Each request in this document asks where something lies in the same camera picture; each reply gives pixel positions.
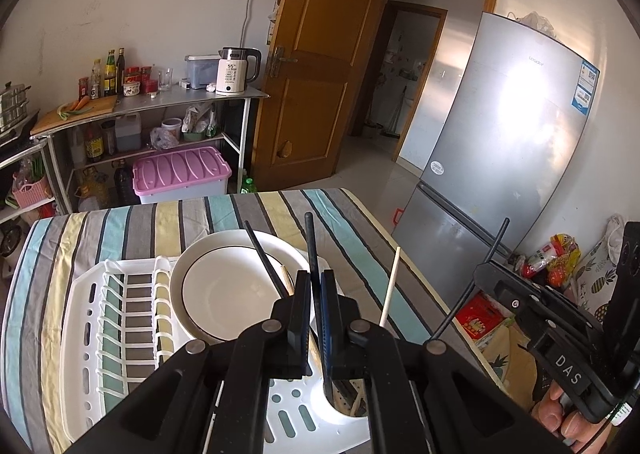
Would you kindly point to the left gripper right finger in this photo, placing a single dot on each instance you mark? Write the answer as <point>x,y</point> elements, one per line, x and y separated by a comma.
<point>353,348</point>

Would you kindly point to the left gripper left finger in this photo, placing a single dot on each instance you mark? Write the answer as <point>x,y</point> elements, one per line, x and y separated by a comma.
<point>276,348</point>

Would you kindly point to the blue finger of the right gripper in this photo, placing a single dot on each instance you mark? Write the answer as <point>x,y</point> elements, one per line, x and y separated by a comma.
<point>531,304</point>

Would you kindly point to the black chopstick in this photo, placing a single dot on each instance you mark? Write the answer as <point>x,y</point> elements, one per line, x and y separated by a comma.
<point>470,286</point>
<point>264,259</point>
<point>314,271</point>

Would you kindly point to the light wooden chopstick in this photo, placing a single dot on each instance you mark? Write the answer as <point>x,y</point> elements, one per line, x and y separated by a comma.
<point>286,280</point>
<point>390,288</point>

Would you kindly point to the person right hand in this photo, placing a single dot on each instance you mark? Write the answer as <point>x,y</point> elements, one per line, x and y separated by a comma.
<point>549,412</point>

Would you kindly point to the white cylindrical utensil cup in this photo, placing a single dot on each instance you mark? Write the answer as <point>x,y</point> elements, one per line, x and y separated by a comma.
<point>346,399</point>

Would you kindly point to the red box on floor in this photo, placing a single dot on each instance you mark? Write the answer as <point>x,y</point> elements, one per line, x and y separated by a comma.
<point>481,315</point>

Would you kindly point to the pineapple print pillow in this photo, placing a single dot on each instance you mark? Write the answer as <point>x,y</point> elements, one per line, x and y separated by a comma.
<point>595,277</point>

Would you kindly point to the white bowl with dark rim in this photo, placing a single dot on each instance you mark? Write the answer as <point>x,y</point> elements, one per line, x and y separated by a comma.
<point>218,287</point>

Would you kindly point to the white plastic dish rack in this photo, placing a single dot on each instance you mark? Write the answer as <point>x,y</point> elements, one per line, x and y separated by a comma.
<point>118,327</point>

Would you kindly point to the silver refrigerator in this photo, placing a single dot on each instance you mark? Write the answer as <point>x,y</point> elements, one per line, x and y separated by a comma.
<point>520,109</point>

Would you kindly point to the pink lidded storage box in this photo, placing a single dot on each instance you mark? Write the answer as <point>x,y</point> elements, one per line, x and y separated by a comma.
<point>178,175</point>

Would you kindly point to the striped tablecloth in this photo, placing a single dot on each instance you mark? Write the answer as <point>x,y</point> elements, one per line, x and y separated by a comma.
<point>58,250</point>

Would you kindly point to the white electric kettle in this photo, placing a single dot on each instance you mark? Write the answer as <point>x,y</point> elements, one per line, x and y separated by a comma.
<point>238,66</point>

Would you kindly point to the translucent storage container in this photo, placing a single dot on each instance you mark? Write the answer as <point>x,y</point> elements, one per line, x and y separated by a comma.
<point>201,70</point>

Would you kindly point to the pink plastic basket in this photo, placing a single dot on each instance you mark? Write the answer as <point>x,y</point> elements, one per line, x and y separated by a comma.
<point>30,194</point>

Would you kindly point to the wooden cutting board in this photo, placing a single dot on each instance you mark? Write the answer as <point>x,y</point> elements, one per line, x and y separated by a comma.
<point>80,110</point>

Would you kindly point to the wooden door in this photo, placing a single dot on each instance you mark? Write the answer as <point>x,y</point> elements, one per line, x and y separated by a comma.
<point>317,59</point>

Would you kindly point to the dark sauce bottle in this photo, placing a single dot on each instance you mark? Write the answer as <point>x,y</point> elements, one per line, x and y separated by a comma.
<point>120,66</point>

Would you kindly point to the green oil bottle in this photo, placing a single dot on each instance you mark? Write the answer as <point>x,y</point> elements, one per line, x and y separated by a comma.
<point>109,78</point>

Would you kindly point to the stainless steel steamer pot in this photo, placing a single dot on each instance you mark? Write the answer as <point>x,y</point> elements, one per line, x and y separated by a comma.
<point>13,102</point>

